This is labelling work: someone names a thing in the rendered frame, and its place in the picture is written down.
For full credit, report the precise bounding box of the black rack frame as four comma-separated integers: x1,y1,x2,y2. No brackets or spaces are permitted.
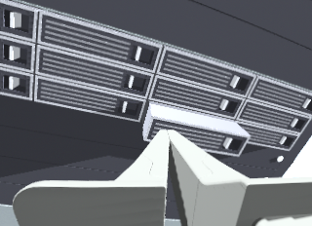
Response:
0,0,312,226

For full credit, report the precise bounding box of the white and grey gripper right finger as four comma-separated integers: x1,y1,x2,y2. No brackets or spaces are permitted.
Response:
167,131,312,226

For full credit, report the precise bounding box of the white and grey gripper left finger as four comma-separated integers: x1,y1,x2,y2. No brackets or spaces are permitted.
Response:
13,131,170,226

